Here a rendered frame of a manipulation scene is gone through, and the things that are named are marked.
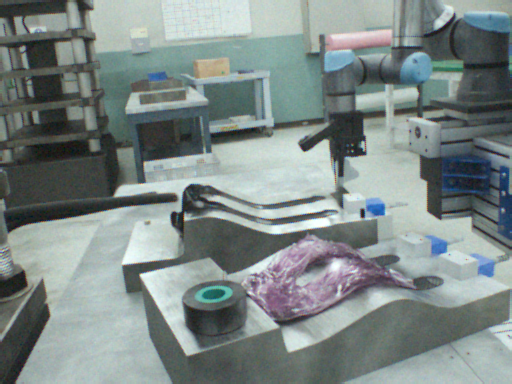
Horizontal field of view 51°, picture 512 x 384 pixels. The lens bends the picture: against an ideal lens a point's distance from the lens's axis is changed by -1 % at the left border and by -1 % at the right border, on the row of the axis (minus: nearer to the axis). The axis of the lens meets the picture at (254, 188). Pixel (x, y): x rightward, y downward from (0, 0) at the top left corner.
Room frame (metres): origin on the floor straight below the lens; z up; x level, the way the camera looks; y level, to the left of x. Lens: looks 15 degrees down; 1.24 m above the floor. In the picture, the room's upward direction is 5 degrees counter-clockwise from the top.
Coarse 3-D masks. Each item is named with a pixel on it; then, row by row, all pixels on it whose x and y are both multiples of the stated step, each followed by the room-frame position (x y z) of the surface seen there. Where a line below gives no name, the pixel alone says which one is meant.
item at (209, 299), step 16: (192, 288) 0.63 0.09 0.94; (208, 288) 0.63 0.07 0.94; (224, 288) 0.62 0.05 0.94; (240, 288) 0.62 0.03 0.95; (192, 304) 0.59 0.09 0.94; (208, 304) 0.58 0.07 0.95; (224, 304) 0.58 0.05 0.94; (240, 304) 0.59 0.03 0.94; (192, 320) 0.58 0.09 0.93; (208, 320) 0.57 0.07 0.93; (224, 320) 0.57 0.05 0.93; (240, 320) 0.58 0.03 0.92
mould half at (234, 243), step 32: (320, 192) 1.20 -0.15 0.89; (160, 224) 1.17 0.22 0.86; (192, 224) 0.96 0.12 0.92; (224, 224) 0.96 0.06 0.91; (256, 224) 1.00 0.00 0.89; (288, 224) 1.02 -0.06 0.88; (320, 224) 0.99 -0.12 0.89; (352, 224) 0.98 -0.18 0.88; (128, 256) 0.98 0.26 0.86; (160, 256) 0.97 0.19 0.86; (192, 256) 0.96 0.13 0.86; (224, 256) 0.96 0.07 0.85; (256, 256) 0.97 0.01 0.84; (128, 288) 0.95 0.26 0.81
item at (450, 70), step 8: (440, 64) 4.97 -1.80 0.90; (448, 64) 4.83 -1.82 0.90; (456, 64) 4.79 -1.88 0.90; (432, 72) 4.82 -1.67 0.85; (440, 72) 4.70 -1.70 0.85; (448, 72) 4.58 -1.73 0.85; (456, 72) 4.47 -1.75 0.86; (456, 80) 4.57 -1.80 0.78; (392, 88) 5.66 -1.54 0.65; (456, 88) 4.57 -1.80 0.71; (392, 96) 5.66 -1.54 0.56; (392, 104) 5.66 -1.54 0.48; (392, 112) 5.66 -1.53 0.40; (392, 120) 5.66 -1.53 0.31; (392, 128) 5.66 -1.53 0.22; (400, 128) 5.46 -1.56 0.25; (408, 128) 5.37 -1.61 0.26; (392, 136) 5.66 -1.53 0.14; (392, 144) 5.66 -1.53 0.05
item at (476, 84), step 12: (468, 72) 1.45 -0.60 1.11; (480, 72) 1.42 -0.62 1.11; (492, 72) 1.41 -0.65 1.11; (504, 72) 1.41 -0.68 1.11; (468, 84) 1.44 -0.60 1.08; (480, 84) 1.42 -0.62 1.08; (492, 84) 1.40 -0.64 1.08; (504, 84) 1.40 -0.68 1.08; (456, 96) 1.48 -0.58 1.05; (468, 96) 1.43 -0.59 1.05; (480, 96) 1.40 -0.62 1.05; (492, 96) 1.39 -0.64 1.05; (504, 96) 1.39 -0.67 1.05
